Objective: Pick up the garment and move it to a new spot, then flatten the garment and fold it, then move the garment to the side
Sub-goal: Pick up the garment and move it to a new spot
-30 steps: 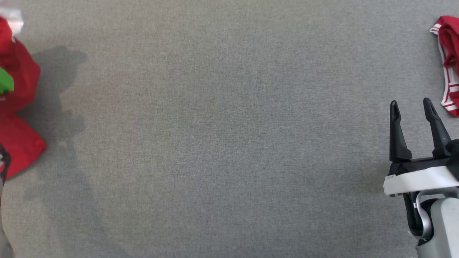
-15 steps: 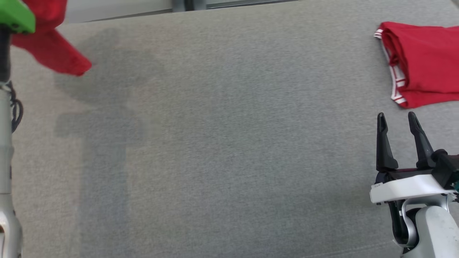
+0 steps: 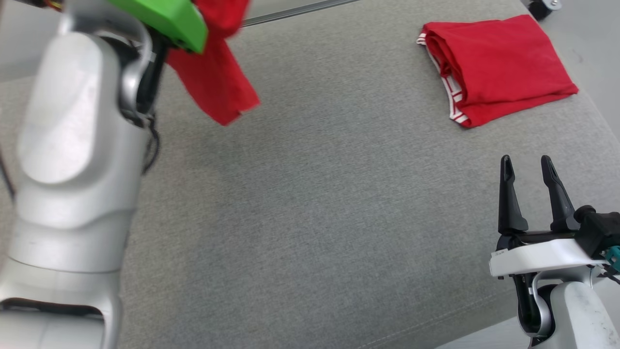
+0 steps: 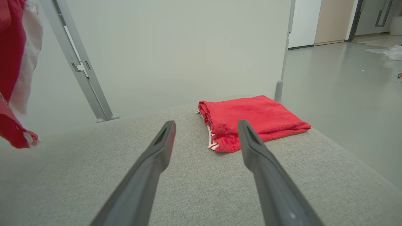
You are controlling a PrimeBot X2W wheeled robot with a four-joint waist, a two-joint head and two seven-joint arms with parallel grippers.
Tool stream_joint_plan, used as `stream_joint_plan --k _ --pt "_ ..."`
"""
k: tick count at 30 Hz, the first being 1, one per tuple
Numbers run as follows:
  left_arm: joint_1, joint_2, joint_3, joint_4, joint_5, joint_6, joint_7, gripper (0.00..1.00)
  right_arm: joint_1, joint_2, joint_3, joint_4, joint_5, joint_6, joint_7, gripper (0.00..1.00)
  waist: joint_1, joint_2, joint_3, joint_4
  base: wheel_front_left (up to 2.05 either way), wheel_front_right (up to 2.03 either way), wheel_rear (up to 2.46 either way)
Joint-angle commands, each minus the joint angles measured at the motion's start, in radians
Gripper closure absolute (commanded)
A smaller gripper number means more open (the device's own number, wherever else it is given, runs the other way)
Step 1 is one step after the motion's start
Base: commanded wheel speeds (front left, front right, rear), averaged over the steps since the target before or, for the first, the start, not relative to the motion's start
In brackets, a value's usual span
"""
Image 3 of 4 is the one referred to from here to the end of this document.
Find teal right cable connector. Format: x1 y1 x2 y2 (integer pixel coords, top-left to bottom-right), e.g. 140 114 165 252
603 245 620 273

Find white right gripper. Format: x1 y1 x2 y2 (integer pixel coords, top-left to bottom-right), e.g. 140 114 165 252
489 155 608 279

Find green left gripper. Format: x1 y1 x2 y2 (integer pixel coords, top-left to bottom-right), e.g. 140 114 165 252
108 0 209 54

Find red Bulls jersey shirt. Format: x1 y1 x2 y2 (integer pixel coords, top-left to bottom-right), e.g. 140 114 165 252
417 14 579 129

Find red shorts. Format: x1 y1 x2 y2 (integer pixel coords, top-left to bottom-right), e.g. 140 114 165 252
166 0 261 127

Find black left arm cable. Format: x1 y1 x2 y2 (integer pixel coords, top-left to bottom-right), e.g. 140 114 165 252
0 114 161 200

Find grey fabric sofa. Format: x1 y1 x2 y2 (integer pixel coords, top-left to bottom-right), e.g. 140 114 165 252
0 0 620 349

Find black caster wheel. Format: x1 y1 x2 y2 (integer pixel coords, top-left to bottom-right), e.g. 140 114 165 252
528 0 563 21

